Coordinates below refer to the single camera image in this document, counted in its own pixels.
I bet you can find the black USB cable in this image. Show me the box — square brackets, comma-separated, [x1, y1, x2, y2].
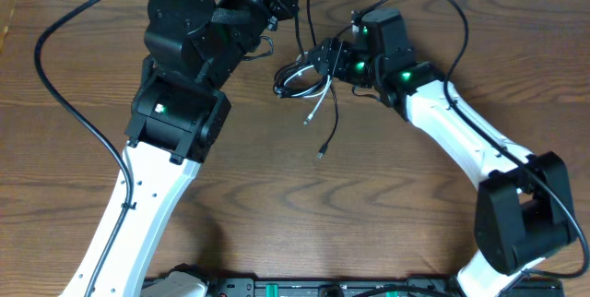
[272, 0, 341, 160]

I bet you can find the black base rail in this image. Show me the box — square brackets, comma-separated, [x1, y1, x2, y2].
[142, 277, 566, 297]

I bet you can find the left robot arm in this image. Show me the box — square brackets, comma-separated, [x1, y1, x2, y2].
[65, 0, 299, 296]

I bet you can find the white USB cable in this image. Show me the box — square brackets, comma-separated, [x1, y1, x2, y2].
[281, 64, 334, 126]

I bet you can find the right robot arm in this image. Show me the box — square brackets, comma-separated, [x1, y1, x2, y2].
[306, 8, 579, 296]

